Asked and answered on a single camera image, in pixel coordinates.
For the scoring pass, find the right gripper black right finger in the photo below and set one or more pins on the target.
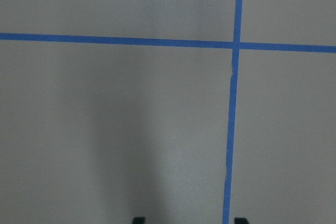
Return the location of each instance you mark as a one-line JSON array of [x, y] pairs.
[[240, 220]]

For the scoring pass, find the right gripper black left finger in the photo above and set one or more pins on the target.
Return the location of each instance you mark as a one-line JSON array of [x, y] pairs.
[[138, 220]]

